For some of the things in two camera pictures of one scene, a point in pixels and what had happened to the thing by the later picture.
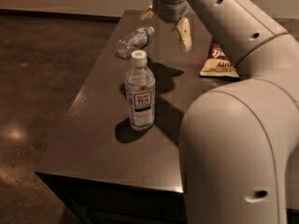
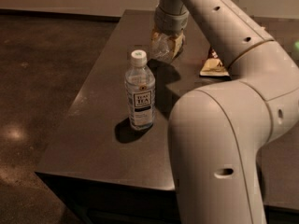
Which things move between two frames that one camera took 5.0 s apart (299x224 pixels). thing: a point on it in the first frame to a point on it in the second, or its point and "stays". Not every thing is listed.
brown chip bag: x=217 y=63 stays
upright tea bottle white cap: x=140 y=87 stays
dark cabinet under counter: x=106 y=203 stays
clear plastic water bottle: x=133 y=42 to x=162 y=48
